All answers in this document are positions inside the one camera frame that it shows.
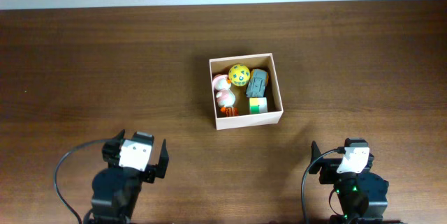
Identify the orange ridged disc toy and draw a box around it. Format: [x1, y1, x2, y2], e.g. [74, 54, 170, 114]
[220, 107, 239, 117]

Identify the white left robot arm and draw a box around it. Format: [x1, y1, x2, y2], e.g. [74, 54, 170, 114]
[81, 130, 170, 224]

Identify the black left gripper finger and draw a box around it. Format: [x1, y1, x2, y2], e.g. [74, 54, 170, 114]
[106, 129, 126, 144]
[155, 139, 170, 179]

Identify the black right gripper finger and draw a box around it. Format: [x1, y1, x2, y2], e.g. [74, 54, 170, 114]
[365, 154, 374, 172]
[309, 141, 321, 174]

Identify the pastel puzzle cube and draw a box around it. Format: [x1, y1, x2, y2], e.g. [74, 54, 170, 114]
[249, 97, 268, 114]

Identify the yellow patterned ball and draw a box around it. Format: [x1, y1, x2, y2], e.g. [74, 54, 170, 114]
[228, 64, 251, 87]

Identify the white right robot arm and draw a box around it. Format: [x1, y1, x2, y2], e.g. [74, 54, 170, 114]
[317, 138, 389, 224]

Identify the white pink duck toy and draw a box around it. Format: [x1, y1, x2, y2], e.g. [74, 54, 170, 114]
[212, 74, 235, 107]

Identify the grey toy car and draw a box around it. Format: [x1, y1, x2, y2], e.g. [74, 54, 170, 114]
[246, 68, 269, 98]

